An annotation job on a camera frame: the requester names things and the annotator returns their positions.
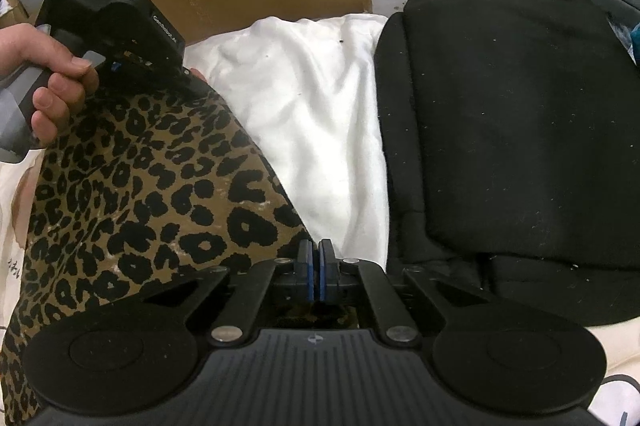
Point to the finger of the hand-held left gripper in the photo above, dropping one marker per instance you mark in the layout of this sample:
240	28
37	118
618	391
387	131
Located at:
175	78

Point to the leopard print garment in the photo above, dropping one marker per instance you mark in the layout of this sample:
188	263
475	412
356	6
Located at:
150	206

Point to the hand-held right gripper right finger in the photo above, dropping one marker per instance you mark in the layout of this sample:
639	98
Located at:
325	276

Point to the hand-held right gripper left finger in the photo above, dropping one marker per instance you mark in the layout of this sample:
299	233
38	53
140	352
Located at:
306	276

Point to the cream bear print bed sheet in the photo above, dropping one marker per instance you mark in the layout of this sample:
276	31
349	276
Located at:
310	115

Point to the black folded garment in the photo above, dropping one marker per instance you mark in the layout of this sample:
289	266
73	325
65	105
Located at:
500	130

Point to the teal printed garment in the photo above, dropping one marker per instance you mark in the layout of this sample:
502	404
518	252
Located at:
631	40

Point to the person's left hand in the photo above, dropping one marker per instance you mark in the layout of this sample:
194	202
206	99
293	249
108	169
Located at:
65	95

